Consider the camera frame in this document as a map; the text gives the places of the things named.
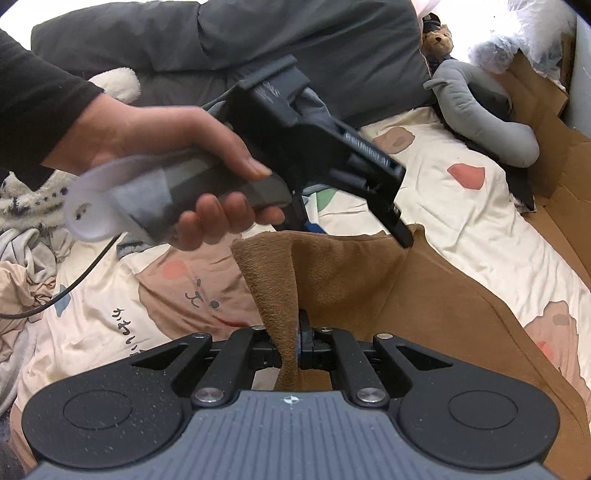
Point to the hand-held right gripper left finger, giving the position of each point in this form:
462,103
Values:
265,357

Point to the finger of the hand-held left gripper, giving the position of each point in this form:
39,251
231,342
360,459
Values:
399,228
314,227

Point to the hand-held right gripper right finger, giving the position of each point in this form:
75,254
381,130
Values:
304,339

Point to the brown printed t-shirt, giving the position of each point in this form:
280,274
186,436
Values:
392,314

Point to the person's left forearm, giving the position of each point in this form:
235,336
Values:
37,101

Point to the person's left hand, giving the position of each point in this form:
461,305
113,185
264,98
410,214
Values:
147,129

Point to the cream bear-print bed sheet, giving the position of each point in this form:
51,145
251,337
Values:
461,207

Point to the dark grey pillow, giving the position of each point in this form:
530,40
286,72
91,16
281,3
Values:
300,41

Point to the grey neck pillow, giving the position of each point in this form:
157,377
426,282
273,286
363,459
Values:
489,115

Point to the small brown teddy bear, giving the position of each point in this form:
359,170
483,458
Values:
438,39

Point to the large folded cardboard sheet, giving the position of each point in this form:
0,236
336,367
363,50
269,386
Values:
563,161

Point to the fluffy blue-grey plush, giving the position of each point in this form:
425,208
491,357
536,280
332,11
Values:
494,50

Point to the light grey crumpled garment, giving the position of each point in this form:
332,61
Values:
23,295

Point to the white patterned knit blanket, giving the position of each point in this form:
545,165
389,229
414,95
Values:
27,203

